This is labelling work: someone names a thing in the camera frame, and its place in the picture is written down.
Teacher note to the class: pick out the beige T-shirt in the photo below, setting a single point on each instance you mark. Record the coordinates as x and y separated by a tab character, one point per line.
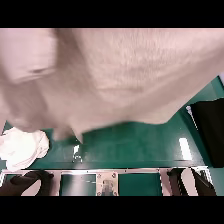
116	76

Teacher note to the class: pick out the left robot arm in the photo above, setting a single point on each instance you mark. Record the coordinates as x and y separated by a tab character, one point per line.
23	184

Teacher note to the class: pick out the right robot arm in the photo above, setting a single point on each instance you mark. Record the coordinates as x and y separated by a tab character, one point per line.
190	182

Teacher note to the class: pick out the white garment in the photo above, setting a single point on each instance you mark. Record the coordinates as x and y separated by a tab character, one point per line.
20	148

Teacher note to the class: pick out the black garment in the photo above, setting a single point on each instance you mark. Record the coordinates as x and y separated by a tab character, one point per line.
210	128

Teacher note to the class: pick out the silver frame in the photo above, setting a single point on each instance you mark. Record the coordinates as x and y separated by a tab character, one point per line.
106	183

